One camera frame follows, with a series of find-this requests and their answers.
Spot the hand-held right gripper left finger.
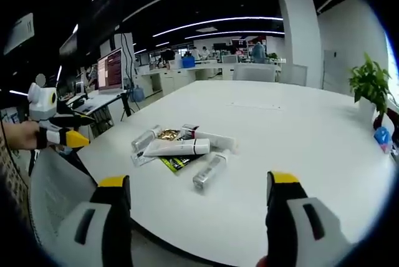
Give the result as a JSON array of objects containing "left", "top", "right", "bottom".
[{"left": 57, "top": 175, "right": 133, "bottom": 267}]

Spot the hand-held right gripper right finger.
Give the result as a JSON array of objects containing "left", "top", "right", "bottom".
[{"left": 264, "top": 170, "right": 353, "bottom": 267}]

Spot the clear skincare bottle white cap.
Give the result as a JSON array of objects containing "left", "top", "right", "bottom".
[
  {"left": 130, "top": 124, "right": 163, "bottom": 152},
  {"left": 192, "top": 149, "right": 232, "bottom": 188}
]

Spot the small clear skincare sachet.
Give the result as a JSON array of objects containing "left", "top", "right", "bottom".
[{"left": 130, "top": 149, "right": 154, "bottom": 167}]

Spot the gold skincare sachet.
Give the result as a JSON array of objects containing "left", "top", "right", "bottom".
[{"left": 158, "top": 127, "right": 182, "bottom": 142}]

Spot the black green skincare sachet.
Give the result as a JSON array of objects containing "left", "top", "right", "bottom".
[{"left": 158, "top": 154, "right": 195, "bottom": 176}]

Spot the white skincare tube dark cap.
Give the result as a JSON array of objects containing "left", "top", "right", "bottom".
[{"left": 180, "top": 123, "right": 237, "bottom": 150}]

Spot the person's left hand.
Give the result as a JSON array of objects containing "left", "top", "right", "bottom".
[{"left": 0, "top": 120, "right": 41, "bottom": 151}]

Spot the white side desk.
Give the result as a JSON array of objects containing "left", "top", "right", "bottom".
[{"left": 66, "top": 88, "right": 129, "bottom": 117}]

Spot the white mesh chair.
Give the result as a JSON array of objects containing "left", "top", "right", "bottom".
[{"left": 29, "top": 147, "right": 101, "bottom": 251}]

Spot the computer monitor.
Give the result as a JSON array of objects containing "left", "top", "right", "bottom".
[{"left": 95, "top": 47, "right": 124, "bottom": 92}]

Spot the blue water jug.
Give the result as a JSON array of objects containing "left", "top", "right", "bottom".
[{"left": 132, "top": 84, "right": 146, "bottom": 103}]

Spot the blue packet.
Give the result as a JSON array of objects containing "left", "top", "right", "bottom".
[{"left": 373, "top": 125, "right": 393, "bottom": 155}]

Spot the white plant pot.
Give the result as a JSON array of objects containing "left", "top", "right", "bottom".
[{"left": 358, "top": 95, "right": 378, "bottom": 122}]

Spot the dark red object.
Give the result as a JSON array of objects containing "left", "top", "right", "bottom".
[{"left": 372, "top": 107, "right": 398, "bottom": 131}]

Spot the green potted plant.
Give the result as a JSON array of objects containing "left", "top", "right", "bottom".
[{"left": 347, "top": 51, "right": 393, "bottom": 120}]

